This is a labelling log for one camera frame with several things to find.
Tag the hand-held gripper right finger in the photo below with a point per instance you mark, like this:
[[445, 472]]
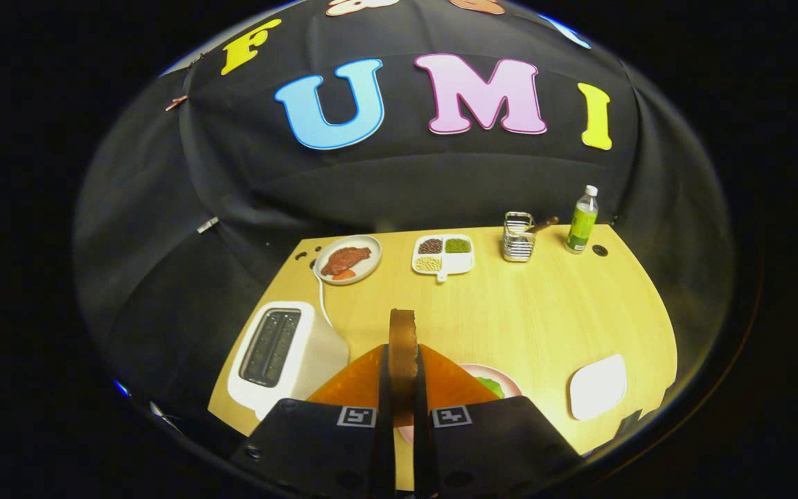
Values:
[[496, 450]]

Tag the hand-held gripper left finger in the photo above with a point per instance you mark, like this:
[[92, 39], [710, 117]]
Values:
[[316, 450]]

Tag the green lettuce leaf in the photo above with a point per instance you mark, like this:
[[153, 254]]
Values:
[[492, 388]]

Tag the toasted bread slice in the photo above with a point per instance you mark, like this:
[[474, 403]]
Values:
[[403, 360]]

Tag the pink plate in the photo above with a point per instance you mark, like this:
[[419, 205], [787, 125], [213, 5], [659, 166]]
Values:
[[506, 378]]

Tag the white toaster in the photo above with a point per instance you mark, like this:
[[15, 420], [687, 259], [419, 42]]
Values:
[[316, 353]]

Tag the square white plate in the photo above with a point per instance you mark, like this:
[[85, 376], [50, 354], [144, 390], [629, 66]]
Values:
[[598, 388]]

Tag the white divided bean dish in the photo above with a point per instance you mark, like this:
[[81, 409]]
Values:
[[461, 262]]

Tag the brown meat patty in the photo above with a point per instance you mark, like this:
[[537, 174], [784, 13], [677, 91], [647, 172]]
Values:
[[347, 258]]

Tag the round white plate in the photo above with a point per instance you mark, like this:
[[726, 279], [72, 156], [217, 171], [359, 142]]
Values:
[[371, 244]]

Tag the green drink bottle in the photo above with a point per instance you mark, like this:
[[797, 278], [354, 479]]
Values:
[[581, 225]]

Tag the silver clip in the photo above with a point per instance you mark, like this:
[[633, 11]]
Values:
[[207, 224]]

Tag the black backdrop cloth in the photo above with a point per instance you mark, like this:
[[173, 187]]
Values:
[[399, 180]]

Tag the pink clip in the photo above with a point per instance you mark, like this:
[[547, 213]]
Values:
[[176, 102]]

